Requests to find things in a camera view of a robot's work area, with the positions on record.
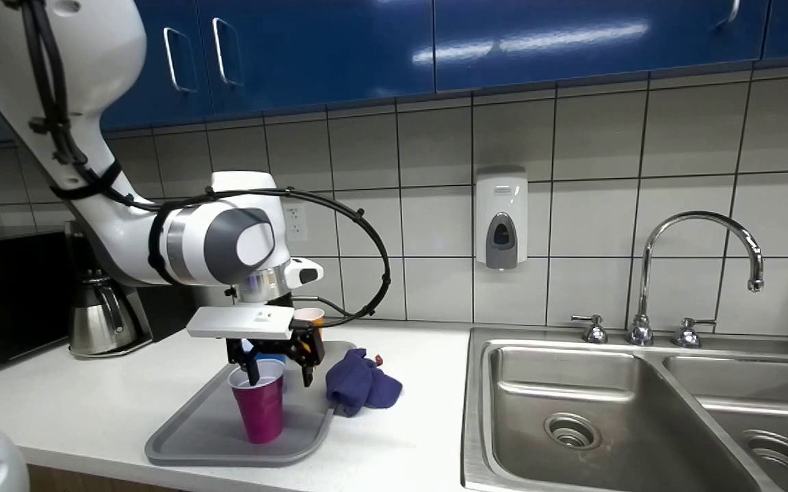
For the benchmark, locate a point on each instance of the blue glossy wall cabinet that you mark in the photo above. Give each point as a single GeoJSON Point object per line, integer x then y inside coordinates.
{"type": "Point", "coordinates": [367, 45]}

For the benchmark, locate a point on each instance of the purple plastic cup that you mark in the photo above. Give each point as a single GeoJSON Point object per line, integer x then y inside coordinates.
{"type": "Point", "coordinates": [260, 414]}

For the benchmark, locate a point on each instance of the chrome gooseneck faucet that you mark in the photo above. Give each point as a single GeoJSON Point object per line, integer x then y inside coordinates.
{"type": "Point", "coordinates": [696, 217]}

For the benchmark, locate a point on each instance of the wooden base cabinet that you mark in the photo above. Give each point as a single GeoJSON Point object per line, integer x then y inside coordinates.
{"type": "Point", "coordinates": [83, 481]}

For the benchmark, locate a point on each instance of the grey plastic tray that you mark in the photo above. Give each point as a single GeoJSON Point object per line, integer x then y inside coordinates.
{"type": "Point", "coordinates": [193, 433]}

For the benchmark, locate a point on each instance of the stainless steel double sink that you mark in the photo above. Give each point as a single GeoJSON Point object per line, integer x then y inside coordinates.
{"type": "Point", "coordinates": [594, 410]}

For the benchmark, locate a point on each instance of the black microwave oven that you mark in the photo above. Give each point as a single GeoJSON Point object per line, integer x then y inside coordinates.
{"type": "Point", "coordinates": [5, 301]}

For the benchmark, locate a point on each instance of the black steel coffee maker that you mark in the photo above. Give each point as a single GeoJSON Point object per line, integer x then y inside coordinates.
{"type": "Point", "coordinates": [163, 314]}

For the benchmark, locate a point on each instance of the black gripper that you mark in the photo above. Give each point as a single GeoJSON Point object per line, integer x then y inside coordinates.
{"type": "Point", "coordinates": [306, 336]}

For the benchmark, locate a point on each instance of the dark blue cloth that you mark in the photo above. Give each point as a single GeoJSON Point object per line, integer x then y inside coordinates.
{"type": "Point", "coordinates": [356, 384]}

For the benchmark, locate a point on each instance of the white wall soap dispenser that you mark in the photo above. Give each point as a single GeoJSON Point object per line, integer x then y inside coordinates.
{"type": "Point", "coordinates": [502, 213]}

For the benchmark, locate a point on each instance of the stainless steel coffee carafe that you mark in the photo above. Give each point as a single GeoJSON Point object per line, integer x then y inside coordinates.
{"type": "Point", "coordinates": [97, 317]}

